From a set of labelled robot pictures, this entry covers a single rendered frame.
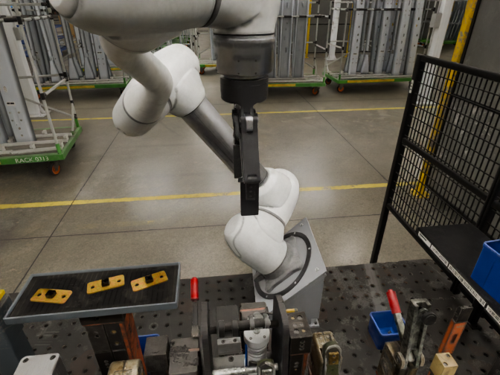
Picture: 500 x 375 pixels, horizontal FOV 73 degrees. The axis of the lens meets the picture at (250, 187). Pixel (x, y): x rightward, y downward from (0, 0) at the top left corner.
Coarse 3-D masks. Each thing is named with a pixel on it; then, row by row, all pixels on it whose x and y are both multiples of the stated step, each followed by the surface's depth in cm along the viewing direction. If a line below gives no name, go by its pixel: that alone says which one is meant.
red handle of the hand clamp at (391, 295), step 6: (390, 294) 81; (396, 294) 81; (390, 300) 80; (396, 300) 80; (390, 306) 80; (396, 306) 79; (396, 312) 79; (396, 318) 79; (402, 318) 78; (396, 324) 79; (402, 324) 78; (402, 330) 77; (402, 336) 77; (408, 360) 74
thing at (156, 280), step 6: (150, 276) 82; (156, 276) 84; (132, 282) 82; (138, 282) 82; (144, 282) 82; (150, 282) 82; (156, 282) 82; (162, 282) 82; (132, 288) 80; (138, 288) 80; (144, 288) 80
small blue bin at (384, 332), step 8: (376, 312) 120; (384, 312) 120; (376, 320) 122; (384, 320) 122; (392, 320) 123; (368, 328) 123; (376, 328) 115; (384, 328) 124; (392, 328) 124; (376, 336) 116; (384, 336) 112; (392, 336) 113; (376, 344) 117; (384, 344) 115
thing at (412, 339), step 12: (420, 300) 70; (408, 312) 71; (420, 312) 69; (432, 312) 67; (408, 324) 71; (420, 324) 72; (408, 336) 72; (420, 336) 72; (408, 348) 73; (420, 348) 73
